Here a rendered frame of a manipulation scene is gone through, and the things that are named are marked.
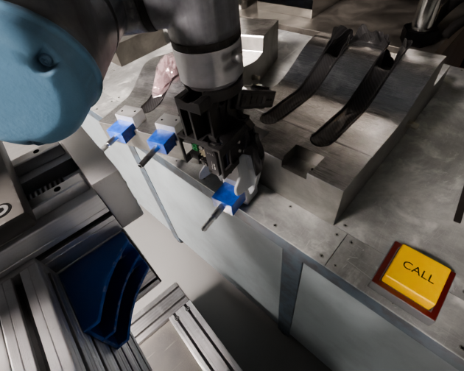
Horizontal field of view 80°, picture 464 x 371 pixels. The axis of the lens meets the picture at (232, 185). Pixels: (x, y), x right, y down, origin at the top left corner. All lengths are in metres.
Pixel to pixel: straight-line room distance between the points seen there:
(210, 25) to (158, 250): 1.27
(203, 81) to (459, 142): 0.55
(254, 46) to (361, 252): 0.59
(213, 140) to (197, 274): 1.04
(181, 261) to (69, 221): 1.06
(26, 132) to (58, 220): 0.18
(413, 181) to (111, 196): 0.50
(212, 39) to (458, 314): 0.44
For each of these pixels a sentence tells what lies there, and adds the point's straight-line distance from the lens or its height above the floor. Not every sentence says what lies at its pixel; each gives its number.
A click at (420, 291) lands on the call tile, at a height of 0.84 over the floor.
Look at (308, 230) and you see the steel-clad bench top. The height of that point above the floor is 0.80.
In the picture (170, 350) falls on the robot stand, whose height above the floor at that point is 0.21.
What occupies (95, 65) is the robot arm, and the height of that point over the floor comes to 1.14.
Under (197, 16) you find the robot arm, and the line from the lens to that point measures 0.29.
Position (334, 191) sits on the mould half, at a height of 0.88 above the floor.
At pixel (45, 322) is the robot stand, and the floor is 0.95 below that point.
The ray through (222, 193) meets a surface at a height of 0.84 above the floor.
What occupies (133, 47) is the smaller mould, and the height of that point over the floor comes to 0.84.
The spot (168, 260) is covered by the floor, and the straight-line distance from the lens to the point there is 1.42.
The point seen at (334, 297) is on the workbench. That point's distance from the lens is 0.66.
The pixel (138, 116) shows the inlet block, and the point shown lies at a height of 0.87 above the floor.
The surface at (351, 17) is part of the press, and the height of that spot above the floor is 0.79.
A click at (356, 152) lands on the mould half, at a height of 0.89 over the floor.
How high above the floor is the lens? 1.21
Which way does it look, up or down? 48 degrees down
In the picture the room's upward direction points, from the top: 9 degrees counter-clockwise
